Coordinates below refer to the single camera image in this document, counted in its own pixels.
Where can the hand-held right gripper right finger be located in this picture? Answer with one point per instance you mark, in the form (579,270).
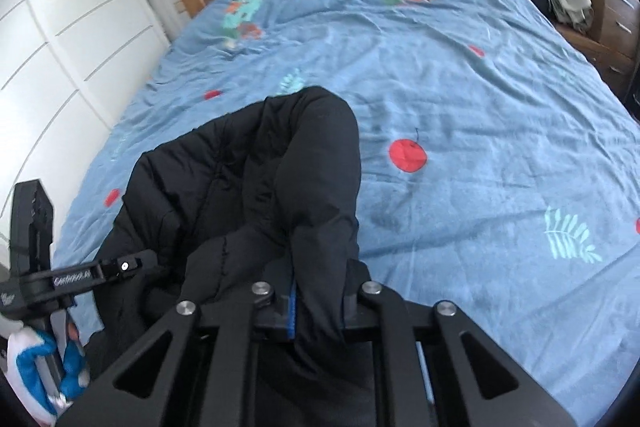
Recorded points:
(360,317)

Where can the person's left hand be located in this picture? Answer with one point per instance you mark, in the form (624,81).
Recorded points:
(30,352)

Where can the blue printed blanket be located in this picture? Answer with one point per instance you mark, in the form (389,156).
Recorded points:
(450,107)

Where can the white wardrobe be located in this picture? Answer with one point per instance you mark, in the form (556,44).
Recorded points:
(60,57)

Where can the black puffer jacket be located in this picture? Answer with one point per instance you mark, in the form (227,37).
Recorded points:
(250,182)

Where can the wooden dresser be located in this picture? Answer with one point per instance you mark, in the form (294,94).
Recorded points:
(620,17)

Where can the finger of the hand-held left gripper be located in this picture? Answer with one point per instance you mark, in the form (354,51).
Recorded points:
(120,266)

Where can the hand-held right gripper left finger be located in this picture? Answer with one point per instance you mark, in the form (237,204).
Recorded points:
(291,314)

